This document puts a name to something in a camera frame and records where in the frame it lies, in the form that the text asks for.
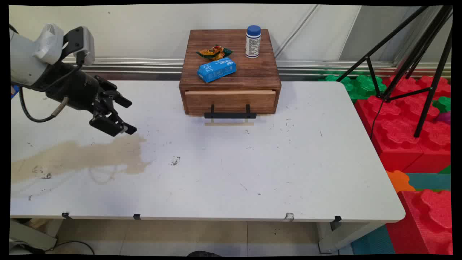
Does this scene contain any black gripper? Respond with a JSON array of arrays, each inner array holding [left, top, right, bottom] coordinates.
[[34, 65, 137, 137]]

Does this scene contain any blue tissue pack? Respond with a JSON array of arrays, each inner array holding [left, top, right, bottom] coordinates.
[[197, 57, 237, 84]]

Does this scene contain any orange green snack packet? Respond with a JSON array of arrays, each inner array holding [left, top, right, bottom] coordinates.
[[196, 45, 234, 61]]

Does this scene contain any dark wooden cabinet box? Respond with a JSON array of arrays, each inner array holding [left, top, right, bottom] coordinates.
[[179, 29, 282, 116]]

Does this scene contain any white bottle with blue cap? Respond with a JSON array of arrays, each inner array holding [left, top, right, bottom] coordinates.
[[245, 25, 262, 59]]

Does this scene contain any white table leg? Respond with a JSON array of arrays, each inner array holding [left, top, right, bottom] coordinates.
[[316, 221, 385, 254]]

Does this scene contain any teal foam mat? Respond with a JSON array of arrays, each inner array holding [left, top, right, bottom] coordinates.
[[351, 225, 396, 255], [406, 173, 452, 191]]

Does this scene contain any large red foam block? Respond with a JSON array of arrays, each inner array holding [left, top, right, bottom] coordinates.
[[355, 95, 452, 174]]

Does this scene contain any orange foam piece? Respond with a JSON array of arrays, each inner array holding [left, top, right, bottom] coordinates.
[[385, 170, 416, 193]]

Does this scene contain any black tripod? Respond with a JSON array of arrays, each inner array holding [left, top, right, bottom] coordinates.
[[336, 5, 454, 138]]

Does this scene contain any small green foam block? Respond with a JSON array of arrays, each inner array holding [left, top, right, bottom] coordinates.
[[432, 96, 452, 113]]

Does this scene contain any aluminium wall rail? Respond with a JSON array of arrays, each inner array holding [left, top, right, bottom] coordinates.
[[62, 57, 452, 79]]

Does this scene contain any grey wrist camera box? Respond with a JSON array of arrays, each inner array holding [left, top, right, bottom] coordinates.
[[63, 26, 95, 66]]

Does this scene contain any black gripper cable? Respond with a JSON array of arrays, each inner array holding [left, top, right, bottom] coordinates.
[[19, 87, 70, 124]]

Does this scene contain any wooden drawer with black handle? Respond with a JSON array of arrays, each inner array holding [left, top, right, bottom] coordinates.
[[184, 90, 277, 119]]

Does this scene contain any black floor cable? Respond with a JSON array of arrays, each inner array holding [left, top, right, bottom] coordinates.
[[46, 240, 95, 255]]

